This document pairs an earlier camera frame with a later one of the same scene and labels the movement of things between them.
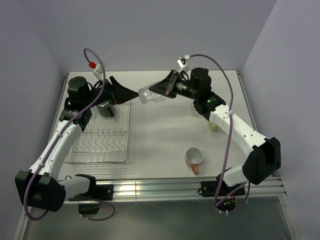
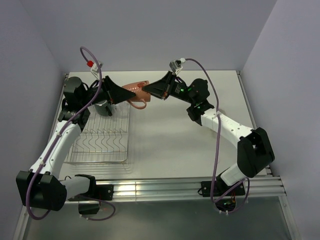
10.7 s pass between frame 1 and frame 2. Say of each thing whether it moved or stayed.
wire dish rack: stayed
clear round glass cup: moved
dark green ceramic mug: stayed
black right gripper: stayed
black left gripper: stayed
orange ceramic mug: moved
